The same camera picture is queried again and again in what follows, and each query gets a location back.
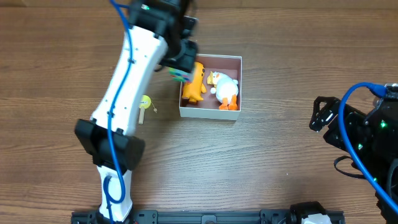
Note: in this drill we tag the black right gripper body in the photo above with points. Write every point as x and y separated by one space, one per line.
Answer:
334 125

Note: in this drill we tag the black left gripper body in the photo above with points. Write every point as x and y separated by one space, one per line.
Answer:
182 61

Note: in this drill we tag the multicoloured puzzle cube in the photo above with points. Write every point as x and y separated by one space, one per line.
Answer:
180 76

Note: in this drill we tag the orange dinosaur toy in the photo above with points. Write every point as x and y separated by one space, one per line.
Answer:
192 91

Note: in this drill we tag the white plush duck toy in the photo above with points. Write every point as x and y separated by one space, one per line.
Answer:
225 89

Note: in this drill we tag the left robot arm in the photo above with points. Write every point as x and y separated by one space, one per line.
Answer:
156 35

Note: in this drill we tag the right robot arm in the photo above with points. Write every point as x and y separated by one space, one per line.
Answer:
381 162

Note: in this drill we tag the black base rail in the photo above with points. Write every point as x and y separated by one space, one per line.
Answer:
307 212

